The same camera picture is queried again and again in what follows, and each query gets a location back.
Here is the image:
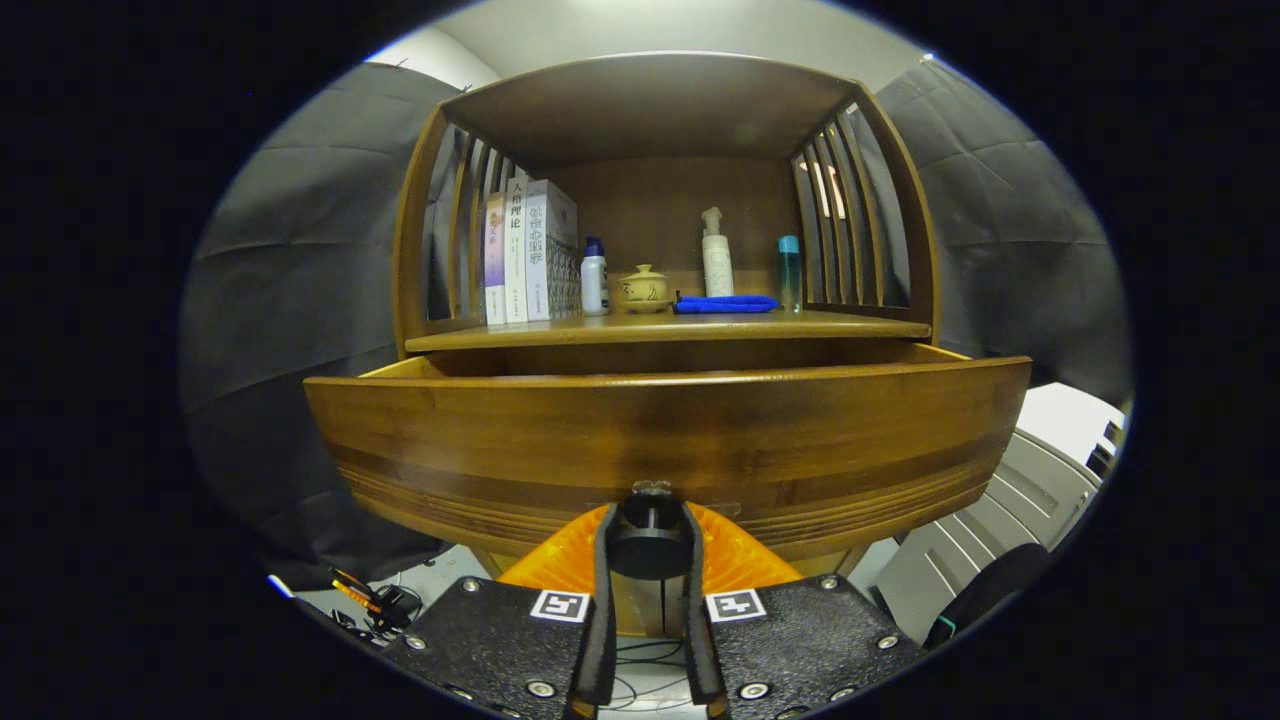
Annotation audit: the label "yellow lidded tea cup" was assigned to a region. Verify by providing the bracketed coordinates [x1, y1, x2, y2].
[612, 264, 674, 314]

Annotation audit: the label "thick white patterned book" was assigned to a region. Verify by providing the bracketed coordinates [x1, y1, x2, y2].
[524, 179, 583, 322]

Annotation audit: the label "black rounded object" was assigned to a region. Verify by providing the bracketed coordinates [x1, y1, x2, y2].
[922, 543, 1053, 651]

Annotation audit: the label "thin white book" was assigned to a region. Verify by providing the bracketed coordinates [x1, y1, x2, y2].
[504, 176, 531, 324]

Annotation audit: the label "wooden countertop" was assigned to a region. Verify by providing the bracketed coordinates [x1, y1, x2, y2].
[405, 308, 933, 353]

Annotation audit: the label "pink purple book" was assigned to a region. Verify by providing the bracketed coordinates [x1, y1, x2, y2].
[484, 192, 508, 326]

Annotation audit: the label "white bottle with blue cap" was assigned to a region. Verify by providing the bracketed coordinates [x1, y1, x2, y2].
[581, 236, 610, 317]

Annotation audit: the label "blue folded cloth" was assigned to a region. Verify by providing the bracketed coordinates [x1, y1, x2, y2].
[673, 294, 779, 315]

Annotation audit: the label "white grey storage unit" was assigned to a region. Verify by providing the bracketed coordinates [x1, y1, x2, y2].
[875, 383, 1126, 646]

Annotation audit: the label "clear bottle with teal cap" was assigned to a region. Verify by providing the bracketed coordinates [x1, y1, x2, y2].
[778, 235, 803, 314]

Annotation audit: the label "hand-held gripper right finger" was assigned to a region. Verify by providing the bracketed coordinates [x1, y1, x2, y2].
[680, 500, 923, 720]

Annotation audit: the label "white pump bottle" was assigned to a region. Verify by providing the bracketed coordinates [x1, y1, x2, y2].
[700, 207, 735, 298]

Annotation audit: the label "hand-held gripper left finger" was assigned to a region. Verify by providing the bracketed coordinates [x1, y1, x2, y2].
[383, 502, 621, 720]

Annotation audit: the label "black orange tool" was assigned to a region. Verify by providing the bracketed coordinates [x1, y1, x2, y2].
[328, 565, 426, 639]

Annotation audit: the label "wooden drawer with black knob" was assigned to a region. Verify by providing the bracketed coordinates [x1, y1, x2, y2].
[303, 340, 1033, 583]

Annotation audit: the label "wooden cabinet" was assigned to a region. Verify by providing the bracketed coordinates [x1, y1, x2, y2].
[392, 50, 943, 641]

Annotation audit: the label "floor cables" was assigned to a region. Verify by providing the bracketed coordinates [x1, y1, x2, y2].
[615, 638, 691, 711]

